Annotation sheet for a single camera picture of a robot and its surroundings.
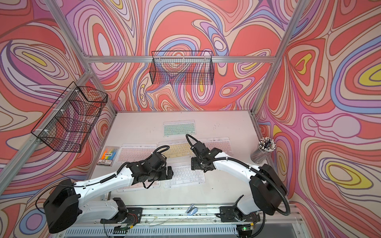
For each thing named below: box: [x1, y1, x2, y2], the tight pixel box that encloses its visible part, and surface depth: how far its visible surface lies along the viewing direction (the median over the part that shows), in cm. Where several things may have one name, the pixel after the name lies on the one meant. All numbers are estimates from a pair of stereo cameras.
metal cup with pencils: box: [250, 136, 277, 165], surface depth 84 cm
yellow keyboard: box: [158, 141, 196, 159], surface depth 98 cm
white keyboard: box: [163, 161, 206, 189], surface depth 87 cm
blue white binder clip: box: [185, 203, 198, 216], surface depth 75 cm
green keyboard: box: [163, 119, 197, 138], surface depth 110 cm
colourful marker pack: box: [96, 145, 121, 168], surface depth 95 cm
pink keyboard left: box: [118, 143, 158, 164], surface depth 100 cm
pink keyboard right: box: [196, 136, 234, 156], surface depth 103 cm
